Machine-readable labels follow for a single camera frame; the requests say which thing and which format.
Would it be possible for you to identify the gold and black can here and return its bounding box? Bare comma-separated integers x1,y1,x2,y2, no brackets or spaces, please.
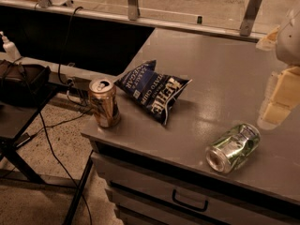
88,79,120,128

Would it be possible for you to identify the black bag on side table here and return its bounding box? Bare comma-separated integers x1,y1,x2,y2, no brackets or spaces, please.
0,60,51,107

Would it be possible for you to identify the blue kettle chips bag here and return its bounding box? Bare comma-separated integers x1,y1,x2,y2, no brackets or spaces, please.
114,60,190,126

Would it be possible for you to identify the black cable on floor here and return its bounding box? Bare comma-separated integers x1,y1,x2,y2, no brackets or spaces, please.
12,110,94,225

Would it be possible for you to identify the black side table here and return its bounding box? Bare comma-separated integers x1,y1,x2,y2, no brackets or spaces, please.
0,83,92,225

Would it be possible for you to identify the black hanging cable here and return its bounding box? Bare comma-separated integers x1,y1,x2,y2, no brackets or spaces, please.
56,6,84,86

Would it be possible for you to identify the grey drawer with black handle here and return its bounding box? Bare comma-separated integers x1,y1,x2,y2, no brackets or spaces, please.
92,153,300,225

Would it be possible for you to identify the white spray bottle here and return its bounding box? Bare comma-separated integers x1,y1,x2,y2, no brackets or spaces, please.
0,32,22,61

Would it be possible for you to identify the green aluminium can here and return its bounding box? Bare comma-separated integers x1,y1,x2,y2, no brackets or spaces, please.
205,124,261,173

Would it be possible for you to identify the glass partition with metal posts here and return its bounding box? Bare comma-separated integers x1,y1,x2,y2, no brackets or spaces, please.
1,0,299,40

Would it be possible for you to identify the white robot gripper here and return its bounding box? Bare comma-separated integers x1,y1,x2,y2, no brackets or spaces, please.
256,0,300,130

